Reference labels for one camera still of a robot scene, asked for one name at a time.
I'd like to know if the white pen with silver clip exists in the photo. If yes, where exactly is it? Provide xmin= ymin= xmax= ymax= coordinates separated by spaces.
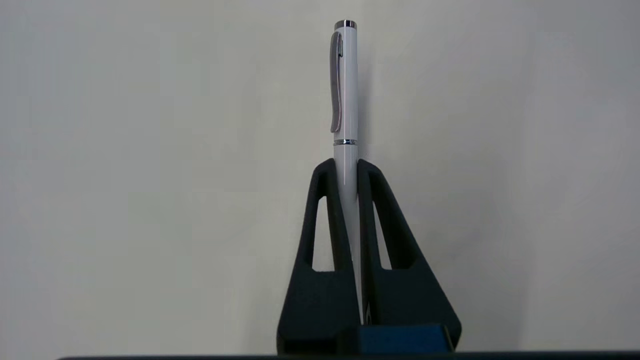
xmin=329 ymin=19 xmax=364 ymax=324

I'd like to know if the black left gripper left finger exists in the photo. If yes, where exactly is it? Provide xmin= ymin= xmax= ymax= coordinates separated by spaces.
xmin=276 ymin=158 xmax=363 ymax=356

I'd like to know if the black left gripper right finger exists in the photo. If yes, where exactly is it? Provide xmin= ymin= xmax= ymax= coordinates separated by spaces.
xmin=356 ymin=158 xmax=462 ymax=350

